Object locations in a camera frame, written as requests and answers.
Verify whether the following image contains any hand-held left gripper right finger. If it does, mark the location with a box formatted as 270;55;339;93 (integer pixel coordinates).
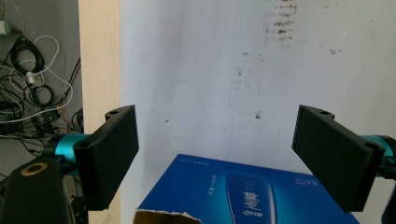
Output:
291;105;387;214

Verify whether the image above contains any small black coiled cable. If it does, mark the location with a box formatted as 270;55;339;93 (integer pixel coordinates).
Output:
23;83;56;108

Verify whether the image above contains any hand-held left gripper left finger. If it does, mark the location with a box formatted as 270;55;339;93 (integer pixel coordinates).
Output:
74;105;140;212

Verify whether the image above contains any blue cardboard box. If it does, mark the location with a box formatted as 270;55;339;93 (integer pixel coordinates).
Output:
133;153;361;224

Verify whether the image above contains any white plug adapter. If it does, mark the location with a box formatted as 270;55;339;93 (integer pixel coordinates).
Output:
0;20;14;35

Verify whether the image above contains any large black coiled cable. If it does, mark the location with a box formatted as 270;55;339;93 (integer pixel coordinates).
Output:
8;35;46;77

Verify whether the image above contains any red cable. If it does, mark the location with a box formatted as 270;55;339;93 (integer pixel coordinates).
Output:
62;58;82;133

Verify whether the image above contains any tangle of cables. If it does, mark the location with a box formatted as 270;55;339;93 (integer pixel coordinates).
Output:
0;35;75;125

